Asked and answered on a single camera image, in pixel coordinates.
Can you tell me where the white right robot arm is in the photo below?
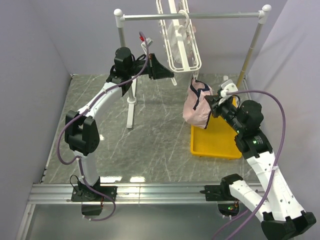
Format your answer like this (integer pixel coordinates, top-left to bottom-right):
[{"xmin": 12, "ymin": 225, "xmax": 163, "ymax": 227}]
[{"xmin": 205, "ymin": 95, "xmax": 317, "ymax": 240}]

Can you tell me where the white far-side hanger clip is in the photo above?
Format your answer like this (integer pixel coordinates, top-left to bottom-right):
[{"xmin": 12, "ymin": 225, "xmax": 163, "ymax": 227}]
[{"xmin": 192, "ymin": 71, "xmax": 199, "ymax": 81}]

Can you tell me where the yellow plastic tray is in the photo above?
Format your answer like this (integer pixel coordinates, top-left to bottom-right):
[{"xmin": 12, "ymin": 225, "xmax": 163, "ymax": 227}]
[{"xmin": 189, "ymin": 96, "xmax": 242, "ymax": 160}]

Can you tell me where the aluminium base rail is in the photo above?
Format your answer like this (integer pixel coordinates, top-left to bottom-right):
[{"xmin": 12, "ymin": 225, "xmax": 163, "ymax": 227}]
[{"xmin": 14, "ymin": 181, "xmax": 303, "ymax": 240}]

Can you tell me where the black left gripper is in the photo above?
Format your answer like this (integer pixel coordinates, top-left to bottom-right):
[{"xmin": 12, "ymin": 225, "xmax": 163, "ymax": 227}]
[{"xmin": 127, "ymin": 54, "xmax": 175, "ymax": 80}]

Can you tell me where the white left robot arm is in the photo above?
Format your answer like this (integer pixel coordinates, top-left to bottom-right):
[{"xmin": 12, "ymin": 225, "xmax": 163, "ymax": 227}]
[{"xmin": 64, "ymin": 47, "xmax": 175, "ymax": 222}]

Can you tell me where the white pink underwear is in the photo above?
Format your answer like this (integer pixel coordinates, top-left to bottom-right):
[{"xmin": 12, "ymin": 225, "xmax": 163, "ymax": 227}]
[{"xmin": 166, "ymin": 0, "xmax": 198, "ymax": 66}]

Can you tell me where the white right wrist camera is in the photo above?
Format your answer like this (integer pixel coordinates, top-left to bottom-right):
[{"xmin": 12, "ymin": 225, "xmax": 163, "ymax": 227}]
[{"xmin": 218, "ymin": 79, "xmax": 238, "ymax": 106}]

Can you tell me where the white near-corner hanger clip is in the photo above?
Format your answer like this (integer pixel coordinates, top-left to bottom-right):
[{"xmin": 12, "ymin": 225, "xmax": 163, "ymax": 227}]
[{"xmin": 170, "ymin": 77, "xmax": 177, "ymax": 86}]

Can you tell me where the white metal clothes rack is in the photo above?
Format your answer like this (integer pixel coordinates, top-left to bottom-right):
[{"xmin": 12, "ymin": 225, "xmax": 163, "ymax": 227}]
[{"xmin": 113, "ymin": 4, "xmax": 273, "ymax": 129}]

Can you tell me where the white plastic clip hanger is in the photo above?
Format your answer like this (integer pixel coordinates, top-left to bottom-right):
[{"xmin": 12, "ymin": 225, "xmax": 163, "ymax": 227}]
[{"xmin": 155, "ymin": 0, "xmax": 202, "ymax": 73}]

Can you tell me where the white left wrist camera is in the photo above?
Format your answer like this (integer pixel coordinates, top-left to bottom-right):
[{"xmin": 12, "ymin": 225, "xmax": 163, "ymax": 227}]
[{"xmin": 139, "ymin": 36, "xmax": 153, "ymax": 54}]

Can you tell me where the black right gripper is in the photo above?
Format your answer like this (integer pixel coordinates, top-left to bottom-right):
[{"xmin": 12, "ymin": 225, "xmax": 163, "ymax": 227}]
[{"xmin": 204, "ymin": 94, "xmax": 245, "ymax": 134}]

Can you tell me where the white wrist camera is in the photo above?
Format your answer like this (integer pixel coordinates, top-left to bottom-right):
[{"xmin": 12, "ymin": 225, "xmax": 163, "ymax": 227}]
[
  {"xmin": 139, "ymin": 36, "xmax": 153, "ymax": 54},
  {"xmin": 218, "ymin": 79, "xmax": 238, "ymax": 106}
]

